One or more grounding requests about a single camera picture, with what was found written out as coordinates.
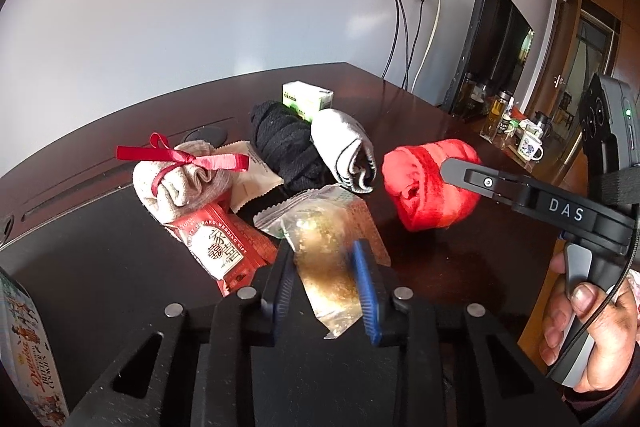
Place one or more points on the person right hand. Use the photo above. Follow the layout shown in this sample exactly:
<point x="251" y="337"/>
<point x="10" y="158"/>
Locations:
<point x="614" y="330"/>

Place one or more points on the wooden door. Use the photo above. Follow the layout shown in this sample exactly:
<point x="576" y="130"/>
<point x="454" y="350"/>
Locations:
<point x="581" y="38"/>

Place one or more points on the white blue mug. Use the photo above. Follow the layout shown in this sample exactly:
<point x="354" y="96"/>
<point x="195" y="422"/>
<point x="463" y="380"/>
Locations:
<point x="530" y="147"/>

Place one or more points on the green white small box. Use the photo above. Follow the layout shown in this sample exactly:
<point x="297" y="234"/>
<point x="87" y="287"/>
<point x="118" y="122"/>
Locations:
<point x="306" y="99"/>

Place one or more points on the black monitor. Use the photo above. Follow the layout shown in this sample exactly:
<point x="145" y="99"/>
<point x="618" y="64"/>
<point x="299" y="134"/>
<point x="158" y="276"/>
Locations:
<point x="494" y="52"/>

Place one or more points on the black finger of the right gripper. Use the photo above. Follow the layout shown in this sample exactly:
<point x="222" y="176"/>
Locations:
<point x="481" y="180"/>

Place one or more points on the clear gold snack packet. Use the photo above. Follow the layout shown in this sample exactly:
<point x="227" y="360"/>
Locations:
<point x="321" y="225"/>

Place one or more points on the beige sock red ribbon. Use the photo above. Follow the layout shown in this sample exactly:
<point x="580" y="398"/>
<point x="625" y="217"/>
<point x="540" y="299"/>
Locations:
<point x="173" y="181"/>

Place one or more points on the grey white sock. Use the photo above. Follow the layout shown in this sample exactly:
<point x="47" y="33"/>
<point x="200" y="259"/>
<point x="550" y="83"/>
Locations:
<point x="345" y="149"/>

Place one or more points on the round cookie tin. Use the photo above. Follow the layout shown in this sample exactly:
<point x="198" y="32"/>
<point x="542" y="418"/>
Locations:
<point x="26" y="356"/>

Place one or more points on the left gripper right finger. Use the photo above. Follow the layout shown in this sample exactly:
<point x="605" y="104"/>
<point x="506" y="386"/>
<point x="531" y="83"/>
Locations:
<point x="373" y="294"/>

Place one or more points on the glass tea bottle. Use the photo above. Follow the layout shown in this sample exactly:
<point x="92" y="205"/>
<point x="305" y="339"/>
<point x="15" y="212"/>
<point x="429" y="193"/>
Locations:
<point x="494" y="116"/>

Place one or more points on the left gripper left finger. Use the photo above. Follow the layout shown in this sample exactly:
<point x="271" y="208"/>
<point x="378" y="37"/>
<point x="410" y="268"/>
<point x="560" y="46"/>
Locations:
<point x="276" y="289"/>

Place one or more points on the black sock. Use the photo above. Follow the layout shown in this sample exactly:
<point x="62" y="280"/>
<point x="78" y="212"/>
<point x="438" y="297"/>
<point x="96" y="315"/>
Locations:
<point x="283" y="140"/>

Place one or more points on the beige cloth pouch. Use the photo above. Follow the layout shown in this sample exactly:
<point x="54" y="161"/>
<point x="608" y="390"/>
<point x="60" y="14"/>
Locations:
<point x="248" y="185"/>

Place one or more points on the red wedding gift packet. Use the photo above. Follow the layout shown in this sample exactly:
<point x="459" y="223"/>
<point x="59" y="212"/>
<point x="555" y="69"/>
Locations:
<point x="226" y="247"/>

